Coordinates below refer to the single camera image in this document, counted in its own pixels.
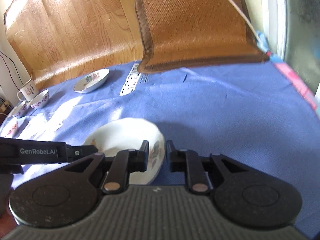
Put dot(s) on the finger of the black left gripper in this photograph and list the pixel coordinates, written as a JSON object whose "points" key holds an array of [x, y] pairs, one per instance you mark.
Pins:
{"points": [[21, 152]]}

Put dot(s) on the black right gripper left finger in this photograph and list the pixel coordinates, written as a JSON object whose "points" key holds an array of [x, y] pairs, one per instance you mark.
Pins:
{"points": [[125, 162]]}

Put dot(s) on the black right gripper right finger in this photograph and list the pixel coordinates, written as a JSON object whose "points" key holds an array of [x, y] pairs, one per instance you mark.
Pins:
{"points": [[191, 164]]}

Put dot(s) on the white floral bowl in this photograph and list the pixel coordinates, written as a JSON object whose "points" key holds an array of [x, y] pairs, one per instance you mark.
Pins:
{"points": [[19, 110], [40, 100], [10, 128]]}

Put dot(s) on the white floral saucer plate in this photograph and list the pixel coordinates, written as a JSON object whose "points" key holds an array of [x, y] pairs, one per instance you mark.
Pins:
{"points": [[91, 81]]}

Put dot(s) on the white enamel mug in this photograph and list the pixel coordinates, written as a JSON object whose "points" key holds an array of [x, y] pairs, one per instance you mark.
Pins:
{"points": [[28, 91]]}

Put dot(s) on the blue patterned tablecloth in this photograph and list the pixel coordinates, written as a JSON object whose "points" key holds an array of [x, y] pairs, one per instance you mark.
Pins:
{"points": [[249, 112]]}

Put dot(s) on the wood-pattern vinyl sheet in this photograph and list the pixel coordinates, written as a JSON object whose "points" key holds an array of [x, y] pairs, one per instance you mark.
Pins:
{"points": [[65, 39]]}

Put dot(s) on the brown woven mat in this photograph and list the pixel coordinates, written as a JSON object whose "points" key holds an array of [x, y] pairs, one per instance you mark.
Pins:
{"points": [[193, 33]]}

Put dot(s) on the window with white frame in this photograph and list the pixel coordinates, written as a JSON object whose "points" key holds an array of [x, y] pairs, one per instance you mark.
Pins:
{"points": [[292, 30]]}

